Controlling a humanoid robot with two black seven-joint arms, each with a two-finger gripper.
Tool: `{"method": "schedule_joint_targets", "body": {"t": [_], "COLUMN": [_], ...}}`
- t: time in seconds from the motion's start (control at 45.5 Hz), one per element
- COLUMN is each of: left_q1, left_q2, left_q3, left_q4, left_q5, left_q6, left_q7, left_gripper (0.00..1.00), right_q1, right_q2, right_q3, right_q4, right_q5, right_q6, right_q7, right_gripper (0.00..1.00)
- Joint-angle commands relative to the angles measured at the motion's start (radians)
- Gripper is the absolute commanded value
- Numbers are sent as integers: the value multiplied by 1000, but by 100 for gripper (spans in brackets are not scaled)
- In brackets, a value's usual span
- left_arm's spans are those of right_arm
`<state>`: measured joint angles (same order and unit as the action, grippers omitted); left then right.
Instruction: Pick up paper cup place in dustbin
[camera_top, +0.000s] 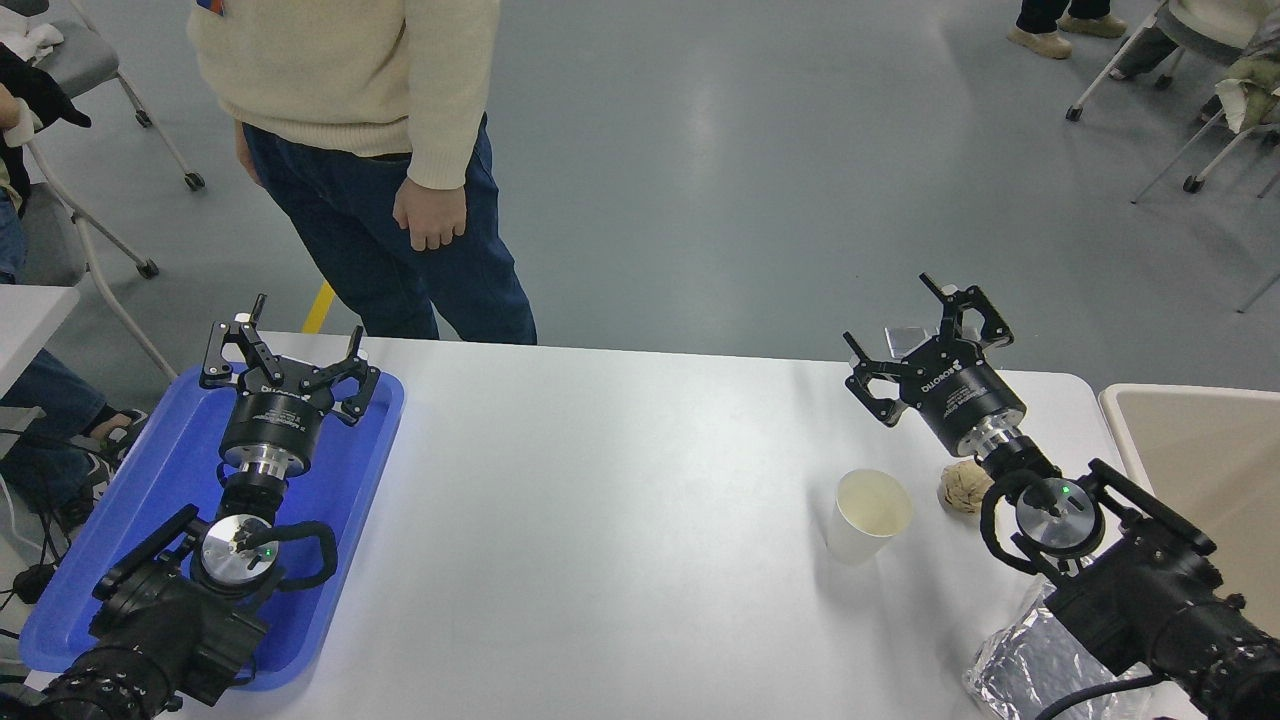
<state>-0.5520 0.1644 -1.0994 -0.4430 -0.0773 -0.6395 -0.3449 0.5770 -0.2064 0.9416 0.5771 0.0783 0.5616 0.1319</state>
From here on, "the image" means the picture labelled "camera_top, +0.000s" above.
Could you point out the person with tan shoes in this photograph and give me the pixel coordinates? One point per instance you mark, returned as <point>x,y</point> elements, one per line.
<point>1040,40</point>

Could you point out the metal floor plate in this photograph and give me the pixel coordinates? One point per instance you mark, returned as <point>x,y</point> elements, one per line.
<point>905,340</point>

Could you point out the crumpled silver foil tray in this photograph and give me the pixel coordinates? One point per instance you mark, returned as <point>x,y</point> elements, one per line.
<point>1010,670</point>

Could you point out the standing person's right hand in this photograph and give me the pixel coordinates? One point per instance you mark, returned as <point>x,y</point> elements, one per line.
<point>246,155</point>

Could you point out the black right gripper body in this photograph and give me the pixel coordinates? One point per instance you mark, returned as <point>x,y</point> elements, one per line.
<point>965,395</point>

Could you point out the small white side table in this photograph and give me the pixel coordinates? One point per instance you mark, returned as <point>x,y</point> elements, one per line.
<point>30,320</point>

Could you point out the large pale bin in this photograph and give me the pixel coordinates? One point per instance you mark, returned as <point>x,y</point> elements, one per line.
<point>1220,460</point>

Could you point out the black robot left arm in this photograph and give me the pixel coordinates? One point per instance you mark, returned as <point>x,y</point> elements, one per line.
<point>170,630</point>

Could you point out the white paper cup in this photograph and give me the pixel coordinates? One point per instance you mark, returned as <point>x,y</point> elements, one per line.
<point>860,540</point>

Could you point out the seated person in background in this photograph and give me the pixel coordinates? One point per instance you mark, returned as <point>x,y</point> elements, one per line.
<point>1210,15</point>

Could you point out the crumpled tan paper ball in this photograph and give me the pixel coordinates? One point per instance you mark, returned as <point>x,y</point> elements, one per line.
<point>960,490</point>

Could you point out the blue plastic tray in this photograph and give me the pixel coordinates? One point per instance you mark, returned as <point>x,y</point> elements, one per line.
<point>345,480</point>

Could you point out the grey seat wheeled chair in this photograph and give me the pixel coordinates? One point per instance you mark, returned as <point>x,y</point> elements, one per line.
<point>85,55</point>

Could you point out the white cloth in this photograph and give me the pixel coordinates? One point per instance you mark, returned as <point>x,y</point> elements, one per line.
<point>35,40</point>

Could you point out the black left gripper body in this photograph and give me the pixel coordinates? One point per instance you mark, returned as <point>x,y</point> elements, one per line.
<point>275,420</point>

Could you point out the standing person's left hand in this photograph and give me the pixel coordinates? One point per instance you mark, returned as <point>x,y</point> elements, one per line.
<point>430,215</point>

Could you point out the standing person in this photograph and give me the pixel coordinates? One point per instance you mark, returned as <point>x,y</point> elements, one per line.
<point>340,80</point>

